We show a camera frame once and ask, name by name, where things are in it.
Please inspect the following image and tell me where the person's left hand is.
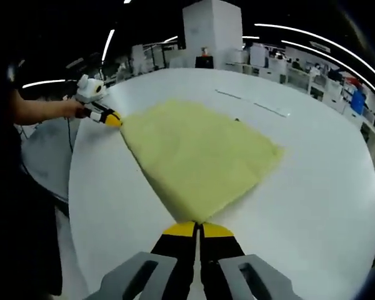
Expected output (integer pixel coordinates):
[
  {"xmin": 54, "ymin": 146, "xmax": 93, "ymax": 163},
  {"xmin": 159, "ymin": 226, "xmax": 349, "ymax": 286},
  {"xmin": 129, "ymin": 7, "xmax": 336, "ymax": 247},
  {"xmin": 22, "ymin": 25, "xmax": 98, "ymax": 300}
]
[{"xmin": 61, "ymin": 100, "xmax": 86, "ymax": 119}]

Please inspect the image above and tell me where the yellow blue black garment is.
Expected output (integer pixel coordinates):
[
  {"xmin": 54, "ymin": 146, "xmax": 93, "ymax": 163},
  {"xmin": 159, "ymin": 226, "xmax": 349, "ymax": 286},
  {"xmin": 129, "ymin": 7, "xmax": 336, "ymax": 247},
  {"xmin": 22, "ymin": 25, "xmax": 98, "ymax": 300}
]
[{"xmin": 119, "ymin": 99, "xmax": 286, "ymax": 224}]

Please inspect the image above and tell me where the black cabinet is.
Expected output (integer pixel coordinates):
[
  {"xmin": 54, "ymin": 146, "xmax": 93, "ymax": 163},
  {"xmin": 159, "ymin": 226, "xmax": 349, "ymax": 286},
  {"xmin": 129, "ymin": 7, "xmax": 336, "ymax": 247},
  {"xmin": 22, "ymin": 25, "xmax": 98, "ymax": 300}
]
[{"xmin": 194, "ymin": 55, "xmax": 214, "ymax": 69}]

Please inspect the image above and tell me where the long curved ceiling light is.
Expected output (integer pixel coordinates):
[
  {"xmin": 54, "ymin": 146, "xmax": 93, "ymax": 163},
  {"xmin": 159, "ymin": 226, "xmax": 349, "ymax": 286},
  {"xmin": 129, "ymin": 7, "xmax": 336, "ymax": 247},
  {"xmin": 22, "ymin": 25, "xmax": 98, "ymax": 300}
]
[
  {"xmin": 254, "ymin": 23, "xmax": 375, "ymax": 86},
  {"xmin": 281, "ymin": 39, "xmax": 375, "ymax": 98}
]

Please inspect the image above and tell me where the white square pillar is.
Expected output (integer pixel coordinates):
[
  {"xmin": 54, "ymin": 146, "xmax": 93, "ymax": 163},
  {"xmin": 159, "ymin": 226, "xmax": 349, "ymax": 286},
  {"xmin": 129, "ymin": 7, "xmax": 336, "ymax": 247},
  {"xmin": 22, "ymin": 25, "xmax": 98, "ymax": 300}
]
[{"xmin": 182, "ymin": 0, "xmax": 245, "ymax": 68}]

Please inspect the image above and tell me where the row of white office desks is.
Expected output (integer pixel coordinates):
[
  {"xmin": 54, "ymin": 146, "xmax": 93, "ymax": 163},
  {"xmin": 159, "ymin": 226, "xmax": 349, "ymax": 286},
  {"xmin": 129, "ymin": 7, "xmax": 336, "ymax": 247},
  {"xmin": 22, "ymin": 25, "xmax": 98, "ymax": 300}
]
[{"xmin": 224, "ymin": 43, "xmax": 375, "ymax": 169}]

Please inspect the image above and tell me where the person's dark clothing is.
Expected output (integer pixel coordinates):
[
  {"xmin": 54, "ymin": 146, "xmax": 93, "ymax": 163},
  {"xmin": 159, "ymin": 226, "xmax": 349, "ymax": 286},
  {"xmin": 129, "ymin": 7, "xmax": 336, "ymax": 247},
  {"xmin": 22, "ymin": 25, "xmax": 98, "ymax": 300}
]
[{"xmin": 0, "ymin": 62, "xmax": 64, "ymax": 296}]

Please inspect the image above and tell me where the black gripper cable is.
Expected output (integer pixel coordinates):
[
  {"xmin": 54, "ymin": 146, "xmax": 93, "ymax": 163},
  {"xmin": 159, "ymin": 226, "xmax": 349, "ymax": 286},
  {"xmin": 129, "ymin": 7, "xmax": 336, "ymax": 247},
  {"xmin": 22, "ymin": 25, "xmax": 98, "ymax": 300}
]
[{"xmin": 66, "ymin": 116, "xmax": 75, "ymax": 154}]

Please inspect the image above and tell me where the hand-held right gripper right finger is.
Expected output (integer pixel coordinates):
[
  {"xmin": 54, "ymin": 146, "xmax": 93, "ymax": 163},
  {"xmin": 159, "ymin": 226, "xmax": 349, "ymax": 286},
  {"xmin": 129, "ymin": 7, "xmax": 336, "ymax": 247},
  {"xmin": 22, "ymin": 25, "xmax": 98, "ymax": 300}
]
[{"xmin": 199, "ymin": 222, "xmax": 304, "ymax": 300}]

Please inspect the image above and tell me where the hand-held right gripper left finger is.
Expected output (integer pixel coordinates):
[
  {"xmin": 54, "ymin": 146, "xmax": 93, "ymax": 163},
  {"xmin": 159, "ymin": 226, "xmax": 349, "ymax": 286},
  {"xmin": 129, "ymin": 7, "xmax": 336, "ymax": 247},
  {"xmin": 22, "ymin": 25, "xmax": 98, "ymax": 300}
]
[{"xmin": 83, "ymin": 220, "xmax": 199, "ymax": 300}]

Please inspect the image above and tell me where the ceiling air vent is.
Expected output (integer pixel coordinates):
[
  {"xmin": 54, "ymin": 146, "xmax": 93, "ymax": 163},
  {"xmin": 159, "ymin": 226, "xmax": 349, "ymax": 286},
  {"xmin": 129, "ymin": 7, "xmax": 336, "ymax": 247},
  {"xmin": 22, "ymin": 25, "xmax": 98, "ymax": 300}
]
[{"xmin": 309, "ymin": 40, "xmax": 332, "ymax": 53}]

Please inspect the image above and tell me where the short ceiling light strip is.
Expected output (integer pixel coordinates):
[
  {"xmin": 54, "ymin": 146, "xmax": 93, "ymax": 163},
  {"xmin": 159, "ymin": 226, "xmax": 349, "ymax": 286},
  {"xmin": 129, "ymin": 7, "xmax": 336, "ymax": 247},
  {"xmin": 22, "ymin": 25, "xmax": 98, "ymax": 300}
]
[{"xmin": 101, "ymin": 29, "xmax": 116, "ymax": 63}]

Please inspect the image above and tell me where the blue barrel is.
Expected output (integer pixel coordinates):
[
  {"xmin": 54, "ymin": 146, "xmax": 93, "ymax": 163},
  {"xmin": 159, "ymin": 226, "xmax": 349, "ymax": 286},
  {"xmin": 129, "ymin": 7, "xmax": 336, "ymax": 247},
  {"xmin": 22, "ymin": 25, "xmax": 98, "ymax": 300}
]
[{"xmin": 351, "ymin": 90, "xmax": 367, "ymax": 114}]

